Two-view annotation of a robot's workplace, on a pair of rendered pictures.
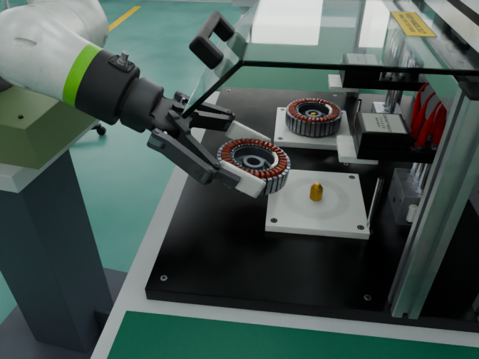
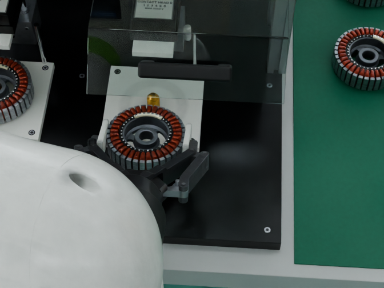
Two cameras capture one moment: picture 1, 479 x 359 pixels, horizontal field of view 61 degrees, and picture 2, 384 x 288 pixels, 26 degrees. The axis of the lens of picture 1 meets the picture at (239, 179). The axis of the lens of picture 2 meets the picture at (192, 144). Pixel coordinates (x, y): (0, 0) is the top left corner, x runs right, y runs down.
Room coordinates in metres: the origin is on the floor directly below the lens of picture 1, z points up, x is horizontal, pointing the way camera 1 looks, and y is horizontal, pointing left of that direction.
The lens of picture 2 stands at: (0.49, 0.65, 1.81)
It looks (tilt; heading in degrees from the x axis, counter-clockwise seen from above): 56 degrees down; 267
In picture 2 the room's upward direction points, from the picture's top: straight up
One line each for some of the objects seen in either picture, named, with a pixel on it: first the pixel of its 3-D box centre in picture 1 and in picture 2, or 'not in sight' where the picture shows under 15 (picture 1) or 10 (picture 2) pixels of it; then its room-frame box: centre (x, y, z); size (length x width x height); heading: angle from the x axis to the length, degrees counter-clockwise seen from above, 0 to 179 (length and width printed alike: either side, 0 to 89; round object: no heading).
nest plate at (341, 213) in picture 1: (315, 200); (154, 107); (0.51, -0.12, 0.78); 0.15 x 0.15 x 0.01; 83
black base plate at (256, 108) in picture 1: (320, 167); (78, 102); (0.63, -0.15, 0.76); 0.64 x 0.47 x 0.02; 173
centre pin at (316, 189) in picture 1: (316, 190); (153, 99); (0.51, -0.12, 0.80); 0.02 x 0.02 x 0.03
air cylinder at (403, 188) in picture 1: (411, 196); not in sight; (0.49, -0.26, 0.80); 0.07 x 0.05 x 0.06; 173
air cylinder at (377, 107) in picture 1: (385, 122); (14, 21); (0.73, -0.29, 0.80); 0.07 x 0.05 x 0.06; 173
